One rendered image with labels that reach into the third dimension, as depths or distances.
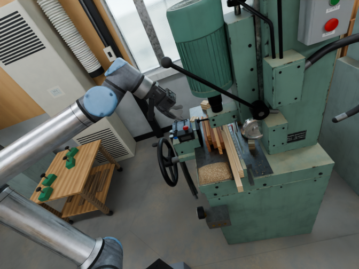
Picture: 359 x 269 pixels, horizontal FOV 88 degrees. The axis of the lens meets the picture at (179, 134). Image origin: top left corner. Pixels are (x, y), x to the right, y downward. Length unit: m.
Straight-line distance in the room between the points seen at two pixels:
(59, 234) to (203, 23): 0.95
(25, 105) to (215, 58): 2.47
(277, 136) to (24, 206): 1.00
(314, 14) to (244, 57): 0.21
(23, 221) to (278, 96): 1.01
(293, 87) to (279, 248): 1.22
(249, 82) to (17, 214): 0.99
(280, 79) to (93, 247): 0.99
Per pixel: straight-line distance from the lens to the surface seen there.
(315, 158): 1.03
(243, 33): 0.69
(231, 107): 0.88
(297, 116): 0.89
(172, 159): 1.08
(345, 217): 1.82
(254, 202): 1.12
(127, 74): 0.76
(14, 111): 2.97
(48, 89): 2.23
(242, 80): 0.75
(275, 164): 0.99
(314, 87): 0.84
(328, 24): 0.67
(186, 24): 0.64
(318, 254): 1.68
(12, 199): 0.97
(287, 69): 0.65
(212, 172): 0.82
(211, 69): 0.69
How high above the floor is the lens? 1.59
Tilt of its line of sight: 39 degrees down
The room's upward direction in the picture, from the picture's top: 24 degrees counter-clockwise
